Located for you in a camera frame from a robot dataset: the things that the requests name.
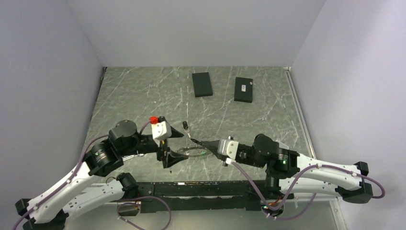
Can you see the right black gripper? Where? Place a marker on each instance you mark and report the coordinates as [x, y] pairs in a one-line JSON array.
[[212, 145]]

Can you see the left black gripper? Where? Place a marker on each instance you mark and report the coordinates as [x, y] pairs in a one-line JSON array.
[[170, 158]]

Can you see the numbered metal key ring disc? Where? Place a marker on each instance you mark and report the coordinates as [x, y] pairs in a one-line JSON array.
[[195, 151]]

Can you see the black head key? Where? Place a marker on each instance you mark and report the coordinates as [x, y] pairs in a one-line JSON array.
[[186, 128]]

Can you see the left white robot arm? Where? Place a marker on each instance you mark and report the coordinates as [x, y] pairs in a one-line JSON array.
[[75, 195]]

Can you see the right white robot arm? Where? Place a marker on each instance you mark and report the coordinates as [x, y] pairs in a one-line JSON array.
[[288, 172]]

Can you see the lower silver wrench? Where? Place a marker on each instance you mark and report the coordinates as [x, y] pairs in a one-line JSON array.
[[132, 156]]

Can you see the plain black box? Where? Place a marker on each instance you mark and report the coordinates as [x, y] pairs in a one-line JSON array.
[[202, 84]]

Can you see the black box with label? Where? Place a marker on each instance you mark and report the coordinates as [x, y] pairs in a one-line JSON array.
[[243, 90]]

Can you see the clear plastic card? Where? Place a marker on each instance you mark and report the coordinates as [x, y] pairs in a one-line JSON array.
[[282, 145]]

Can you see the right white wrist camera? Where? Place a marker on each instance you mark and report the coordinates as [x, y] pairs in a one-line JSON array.
[[227, 149]]

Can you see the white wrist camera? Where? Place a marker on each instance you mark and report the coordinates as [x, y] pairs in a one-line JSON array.
[[227, 149], [160, 131]]

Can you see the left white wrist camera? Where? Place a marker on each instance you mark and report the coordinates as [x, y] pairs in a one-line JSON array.
[[160, 131]]

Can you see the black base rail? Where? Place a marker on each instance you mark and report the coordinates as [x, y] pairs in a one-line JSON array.
[[197, 195]]

